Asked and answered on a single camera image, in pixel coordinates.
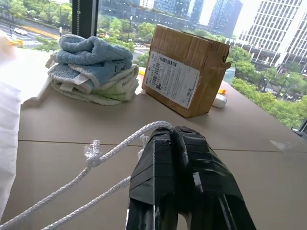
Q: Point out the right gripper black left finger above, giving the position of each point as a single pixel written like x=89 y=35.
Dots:
x=153 y=182

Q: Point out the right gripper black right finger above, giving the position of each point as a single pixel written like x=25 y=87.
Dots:
x=211 y=182

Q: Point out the light green terry towel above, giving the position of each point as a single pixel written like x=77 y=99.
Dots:
x=110 y=97

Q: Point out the white terry towel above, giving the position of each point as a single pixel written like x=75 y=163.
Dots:
x=120 y=80

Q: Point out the light blue terry towel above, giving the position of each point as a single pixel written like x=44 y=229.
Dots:
x=96 y=52

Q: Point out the small white oblong object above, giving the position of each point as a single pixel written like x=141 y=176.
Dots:
x=220 y=101

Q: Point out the small yellow object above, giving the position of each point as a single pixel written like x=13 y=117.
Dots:
x=221 y=91

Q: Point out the dark device corner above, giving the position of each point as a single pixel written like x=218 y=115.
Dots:
x=301 y=129

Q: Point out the brown cardboard shipping box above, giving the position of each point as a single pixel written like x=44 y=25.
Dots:
x=182 y=72

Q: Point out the black window frame post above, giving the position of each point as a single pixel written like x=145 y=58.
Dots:
x=87 y=16

